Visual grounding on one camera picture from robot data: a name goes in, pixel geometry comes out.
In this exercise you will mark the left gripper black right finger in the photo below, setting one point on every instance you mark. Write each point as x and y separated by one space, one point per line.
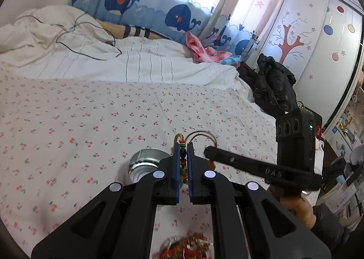
248 222

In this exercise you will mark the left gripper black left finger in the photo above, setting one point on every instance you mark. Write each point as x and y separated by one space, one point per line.
119 221

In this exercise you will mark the person's right forearm dark sleeve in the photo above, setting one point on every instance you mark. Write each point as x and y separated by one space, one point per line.
328 228

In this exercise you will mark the person's right hand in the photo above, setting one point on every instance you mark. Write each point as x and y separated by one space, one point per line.
303 210

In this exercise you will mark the black jacket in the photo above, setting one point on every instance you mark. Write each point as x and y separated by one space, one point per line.
272 86

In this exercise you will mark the round silver metal tin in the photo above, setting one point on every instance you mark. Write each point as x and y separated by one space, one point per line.
143 162

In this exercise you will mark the white wardrobe with tree decal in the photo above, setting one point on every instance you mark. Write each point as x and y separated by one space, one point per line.
319 42

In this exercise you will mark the cherry print bed sheet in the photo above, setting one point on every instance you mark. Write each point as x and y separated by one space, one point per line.
64 141

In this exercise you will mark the pink cloth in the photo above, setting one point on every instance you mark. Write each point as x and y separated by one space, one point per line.
202 54

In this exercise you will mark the striped beige pillow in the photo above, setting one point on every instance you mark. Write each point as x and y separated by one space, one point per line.
124 31

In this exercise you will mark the white striped duvet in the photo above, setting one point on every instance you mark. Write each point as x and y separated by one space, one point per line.
62 42

